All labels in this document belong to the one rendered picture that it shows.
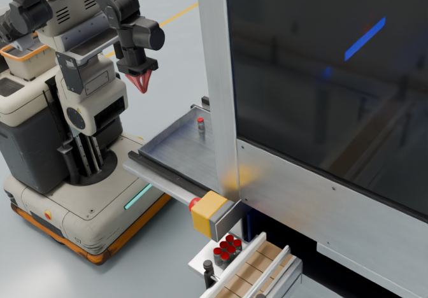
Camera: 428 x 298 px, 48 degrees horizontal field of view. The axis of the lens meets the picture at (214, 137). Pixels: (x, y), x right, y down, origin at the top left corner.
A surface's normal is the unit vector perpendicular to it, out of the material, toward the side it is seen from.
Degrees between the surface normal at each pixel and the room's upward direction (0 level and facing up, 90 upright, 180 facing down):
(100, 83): 98
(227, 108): 90
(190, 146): 0
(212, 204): 0
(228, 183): 90
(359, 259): 90
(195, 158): 0
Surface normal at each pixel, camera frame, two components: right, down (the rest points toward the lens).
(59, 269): -0.09, -0.77
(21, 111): 0.81, 0.32
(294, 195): -0.63, 0.53
